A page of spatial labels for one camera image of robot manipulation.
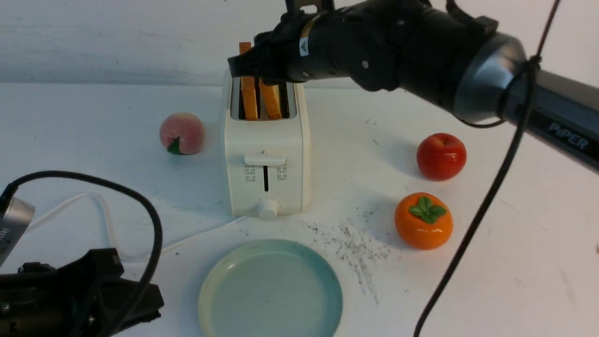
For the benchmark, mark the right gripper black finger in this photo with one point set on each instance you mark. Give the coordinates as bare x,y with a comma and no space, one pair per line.
255,61

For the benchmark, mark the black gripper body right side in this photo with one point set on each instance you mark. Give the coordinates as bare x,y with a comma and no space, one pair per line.
311,42

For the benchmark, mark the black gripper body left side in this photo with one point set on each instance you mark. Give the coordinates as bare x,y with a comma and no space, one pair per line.
75,300

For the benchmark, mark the toasted bread slice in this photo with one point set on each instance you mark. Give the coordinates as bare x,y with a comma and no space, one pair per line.
249,99
270,95

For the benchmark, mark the white two-slot toaster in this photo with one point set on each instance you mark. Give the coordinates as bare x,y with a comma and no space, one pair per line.
267,164

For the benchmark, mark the pink peach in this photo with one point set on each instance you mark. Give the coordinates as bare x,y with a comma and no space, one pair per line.
182,134

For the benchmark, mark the red apple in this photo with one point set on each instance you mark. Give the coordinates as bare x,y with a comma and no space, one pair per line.
441,157

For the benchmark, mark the light green plate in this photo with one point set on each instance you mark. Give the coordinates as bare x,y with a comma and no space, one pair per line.
270,288

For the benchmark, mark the orange persimmon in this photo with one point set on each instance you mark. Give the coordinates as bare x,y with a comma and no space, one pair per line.
423,221

